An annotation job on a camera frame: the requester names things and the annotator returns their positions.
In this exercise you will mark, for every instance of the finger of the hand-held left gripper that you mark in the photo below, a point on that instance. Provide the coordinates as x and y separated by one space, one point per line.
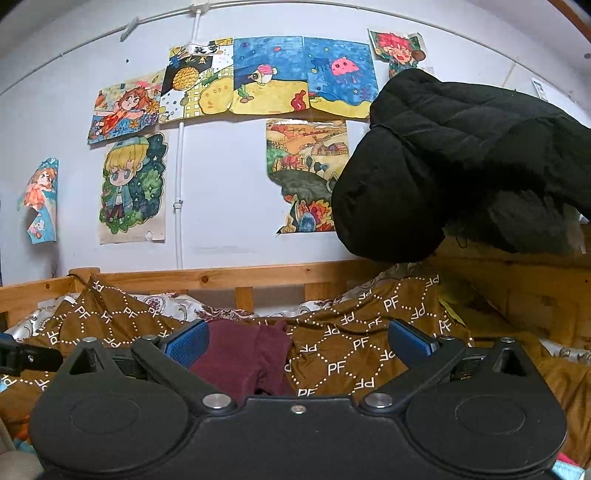
32 359

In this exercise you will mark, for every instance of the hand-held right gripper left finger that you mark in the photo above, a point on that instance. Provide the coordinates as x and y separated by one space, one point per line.
189 342

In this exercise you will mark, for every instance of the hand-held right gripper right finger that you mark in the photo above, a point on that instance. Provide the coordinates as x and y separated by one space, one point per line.
408 342

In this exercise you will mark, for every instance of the maroon long-sleeve shirt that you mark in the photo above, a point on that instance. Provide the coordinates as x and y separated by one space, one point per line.
240 355

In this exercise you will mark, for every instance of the white floral bedsheet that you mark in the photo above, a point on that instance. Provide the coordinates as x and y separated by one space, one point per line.
171 302

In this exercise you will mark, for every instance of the brown printed blanket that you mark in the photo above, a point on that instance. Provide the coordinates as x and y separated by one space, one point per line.
360 323

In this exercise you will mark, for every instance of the yellow-green cloth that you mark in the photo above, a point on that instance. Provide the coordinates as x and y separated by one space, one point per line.
450 304

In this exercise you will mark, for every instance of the beige cloth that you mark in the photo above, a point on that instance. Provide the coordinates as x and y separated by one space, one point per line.
14 457

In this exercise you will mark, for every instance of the black puffer jacket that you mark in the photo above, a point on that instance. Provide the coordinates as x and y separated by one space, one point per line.
415 175

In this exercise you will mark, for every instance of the curled girl drawing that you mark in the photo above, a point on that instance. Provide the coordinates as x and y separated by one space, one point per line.
39 184

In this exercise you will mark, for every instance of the farm landscape drawing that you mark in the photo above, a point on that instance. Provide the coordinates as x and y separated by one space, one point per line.
300 152

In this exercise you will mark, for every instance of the orange-haired girl drawing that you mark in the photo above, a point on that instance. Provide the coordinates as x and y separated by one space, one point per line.
124 106

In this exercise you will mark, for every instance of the underwater fish drawing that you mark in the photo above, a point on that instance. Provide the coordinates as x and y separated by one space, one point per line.
268 92

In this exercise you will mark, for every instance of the pineapple drawing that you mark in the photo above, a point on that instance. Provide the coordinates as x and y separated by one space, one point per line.
184 78

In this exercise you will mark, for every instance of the pink jellyfish drawing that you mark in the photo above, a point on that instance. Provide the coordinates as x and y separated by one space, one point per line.
341 69

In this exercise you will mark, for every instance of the red-haired figure drawing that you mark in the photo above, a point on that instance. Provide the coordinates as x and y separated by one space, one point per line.
392 46

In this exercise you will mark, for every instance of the wooden bunk beam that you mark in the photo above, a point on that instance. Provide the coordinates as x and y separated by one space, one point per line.
577 14

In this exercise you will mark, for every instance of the wooden bed frame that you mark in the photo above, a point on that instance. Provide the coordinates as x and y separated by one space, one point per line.
207 279

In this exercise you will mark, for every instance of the white vertical wall conduit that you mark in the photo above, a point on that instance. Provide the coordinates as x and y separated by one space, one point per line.
181 161

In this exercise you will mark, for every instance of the small white wall sticker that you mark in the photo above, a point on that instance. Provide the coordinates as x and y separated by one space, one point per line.
539 88

